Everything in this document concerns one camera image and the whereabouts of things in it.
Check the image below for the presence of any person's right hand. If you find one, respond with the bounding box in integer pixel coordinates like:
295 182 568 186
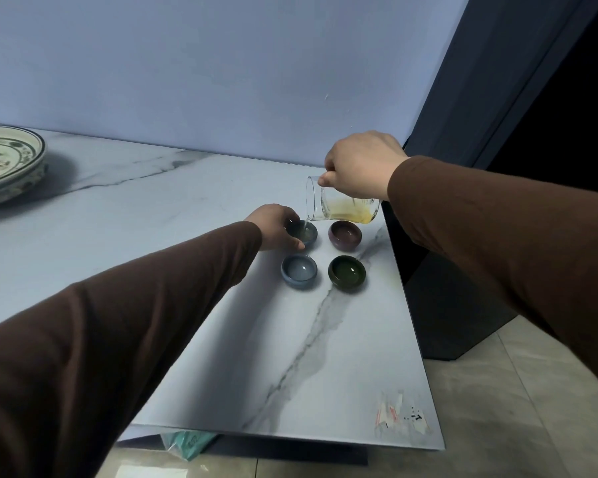
318 129 411 202

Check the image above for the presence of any person's left hand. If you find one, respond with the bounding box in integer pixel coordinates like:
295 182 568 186
244 203 308 252

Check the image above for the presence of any dark blue teacup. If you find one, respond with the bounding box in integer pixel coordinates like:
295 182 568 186
284 219 319 247

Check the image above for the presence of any glass pitcher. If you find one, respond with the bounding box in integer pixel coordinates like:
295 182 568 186
305 175 382 226

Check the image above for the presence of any light grey-blue teacup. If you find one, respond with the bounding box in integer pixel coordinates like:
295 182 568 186
280 254 318 289

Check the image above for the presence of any purple teacup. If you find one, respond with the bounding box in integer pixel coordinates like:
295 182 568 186
327 220 363 252

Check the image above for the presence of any dark green teacup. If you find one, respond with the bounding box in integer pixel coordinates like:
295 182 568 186
327 255 367 293

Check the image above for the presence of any person's right forearm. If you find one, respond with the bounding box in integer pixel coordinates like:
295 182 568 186
387 155 598 396

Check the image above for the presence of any person's left forearm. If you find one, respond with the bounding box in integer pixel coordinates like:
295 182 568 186
0 221 264 478

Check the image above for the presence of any dark cabinet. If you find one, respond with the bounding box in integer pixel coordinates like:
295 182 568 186
381 0 598 362

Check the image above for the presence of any torn white sticker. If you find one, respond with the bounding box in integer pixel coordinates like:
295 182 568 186
375 390 432 439

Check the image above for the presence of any teal packet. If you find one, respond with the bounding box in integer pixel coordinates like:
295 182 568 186
160 430 219 463

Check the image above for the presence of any floral ceramic plate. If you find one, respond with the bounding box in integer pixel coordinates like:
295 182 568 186
0 123 49 210

